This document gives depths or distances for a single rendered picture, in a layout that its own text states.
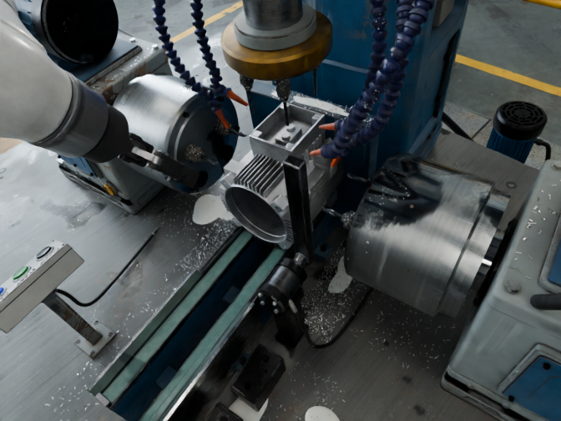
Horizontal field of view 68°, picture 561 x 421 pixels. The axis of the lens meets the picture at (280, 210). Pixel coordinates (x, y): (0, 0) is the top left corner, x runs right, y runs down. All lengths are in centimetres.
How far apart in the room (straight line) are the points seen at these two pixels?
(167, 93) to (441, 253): 64
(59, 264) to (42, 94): 44
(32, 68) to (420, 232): 52
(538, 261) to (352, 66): 51
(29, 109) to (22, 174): 111
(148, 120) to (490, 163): 90
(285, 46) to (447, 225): 35
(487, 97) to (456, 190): 229
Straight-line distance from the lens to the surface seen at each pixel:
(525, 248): 65
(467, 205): 67
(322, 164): 83
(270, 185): 77
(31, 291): 86
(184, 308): 87
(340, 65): 93
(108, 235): 122
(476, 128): 201
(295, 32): 66
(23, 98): 47
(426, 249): 65
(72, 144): 53
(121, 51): 115
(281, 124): 87
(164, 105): 93
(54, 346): 111
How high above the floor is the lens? 165
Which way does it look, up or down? 50 degrees down
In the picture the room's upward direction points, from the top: 10 degrees counter-clockwise
